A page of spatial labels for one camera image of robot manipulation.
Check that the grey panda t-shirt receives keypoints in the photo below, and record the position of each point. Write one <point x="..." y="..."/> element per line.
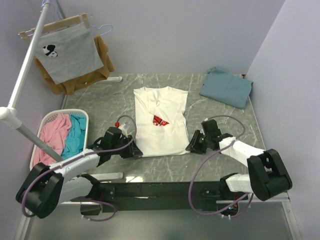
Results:
<point x="68" y="53"/>

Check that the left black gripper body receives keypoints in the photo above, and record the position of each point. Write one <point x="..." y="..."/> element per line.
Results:
<point x="125" y="152"/>

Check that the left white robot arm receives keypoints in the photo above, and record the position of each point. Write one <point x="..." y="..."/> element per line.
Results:
<point x="46" y="186"/>

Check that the teal garment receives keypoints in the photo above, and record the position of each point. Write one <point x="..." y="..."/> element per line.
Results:
<point x="74" y="143"/>

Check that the pink garment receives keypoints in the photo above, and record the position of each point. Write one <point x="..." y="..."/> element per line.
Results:
<point x="54" y="134"/>

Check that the wooden clip hanger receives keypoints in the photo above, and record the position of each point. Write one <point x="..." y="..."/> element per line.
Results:
<point x="27" y="35"/>

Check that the white clothes rack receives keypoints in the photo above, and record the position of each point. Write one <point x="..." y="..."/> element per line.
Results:
<point x="8" y="114"/>

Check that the black base beam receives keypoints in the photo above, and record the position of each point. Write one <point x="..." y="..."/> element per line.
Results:
<point x="205" y="197"/>

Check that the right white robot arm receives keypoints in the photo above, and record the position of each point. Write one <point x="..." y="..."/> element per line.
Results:
<point x="267" y="175"/>

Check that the aluminium rail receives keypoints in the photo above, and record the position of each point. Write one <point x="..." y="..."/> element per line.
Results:
<point x="283" y="197"/>

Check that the brown garment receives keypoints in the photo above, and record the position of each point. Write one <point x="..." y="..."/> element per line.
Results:
<point x="69" y="87"/>

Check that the white coca-cola t-shirt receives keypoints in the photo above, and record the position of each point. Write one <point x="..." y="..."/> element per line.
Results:
<point x="161" y="125"/>

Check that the white laundry basket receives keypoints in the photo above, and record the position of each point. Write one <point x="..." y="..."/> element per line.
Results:
<point x="52" y="115"/>

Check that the folded blue t-shirt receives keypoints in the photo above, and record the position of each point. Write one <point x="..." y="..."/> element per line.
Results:
<point x="225" y="87"/>

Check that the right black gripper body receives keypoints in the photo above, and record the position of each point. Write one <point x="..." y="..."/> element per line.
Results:
<point x="200" y="143"/>

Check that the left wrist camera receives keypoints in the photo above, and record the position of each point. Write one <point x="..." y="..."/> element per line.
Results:
<point x="124" y="127"/>

